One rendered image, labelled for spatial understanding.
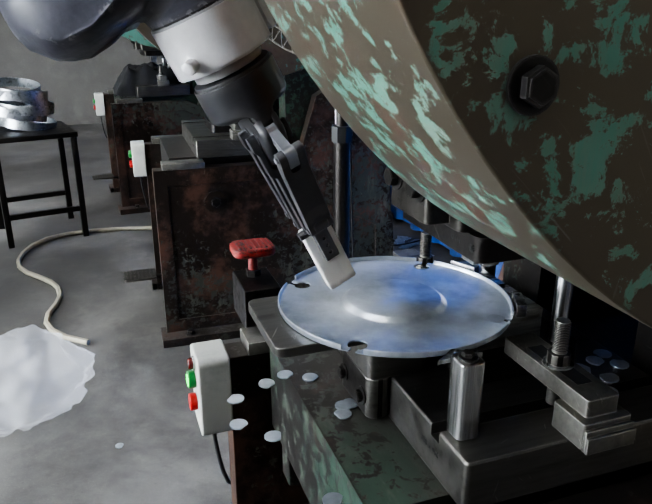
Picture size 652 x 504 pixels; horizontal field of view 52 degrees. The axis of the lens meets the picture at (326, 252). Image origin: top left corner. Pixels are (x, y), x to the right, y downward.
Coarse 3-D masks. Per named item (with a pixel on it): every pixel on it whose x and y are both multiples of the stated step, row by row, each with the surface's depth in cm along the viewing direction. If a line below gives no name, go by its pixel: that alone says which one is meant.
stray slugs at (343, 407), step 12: (588, 360) 85; (600, 360) 85; (612, 360) 85; (288, 372) 94; (264, 384) 91; (240, 396) 88; (336, 408) 86; (348, 408) 85; (240, 420) 83; (276, 432) 81; (336, 492) 71
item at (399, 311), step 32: (384, 256) 97; (288, 288) 88; (320, 288) 88; (352, 288) 86; (384, 288) 86; (416, 288) 86; (448, 288) 88; (480, 288) 88; (288, 320) 77; (320, 320) 79; (352, 320) 79; (384, 320) 78; (416, 320) 78; (448, 320) 79; (480, 320) 79; (384, 352) 70; (416, 352) 70
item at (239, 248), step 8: (240, 240) 112; (248, 240) 112; (256, 240) 112; (264, 240) 112; (232, 248) 109; (240, 248) 108; (248, 248) 109; (256, 248) 109; (264, 248) 109; (272, 248) 109; (240, 256) 108; (248, 256) 108; (256, 256) 108; (264, 256) 109; (248, 264) 111; (256, 264) 111
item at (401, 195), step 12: (396, 180) 81; (396, 192) 82; (408, 192) 76; (396, 204) 83; (408, 204) 80; (420, 204) 77; (432, 204) 75; (420, 216) 77; (432, 216) 76; (444, 216) 76; (456, 228) 75; (468, 228) 75
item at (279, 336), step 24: (264, 312) 81; (264, 336) 77; (288, 336) 75; (360, 360) 82; (384, 360) 80; (408, 360) 81; (360, 384) 84; (384, 384) 81; (360, 408) 85; (384, 408) 83
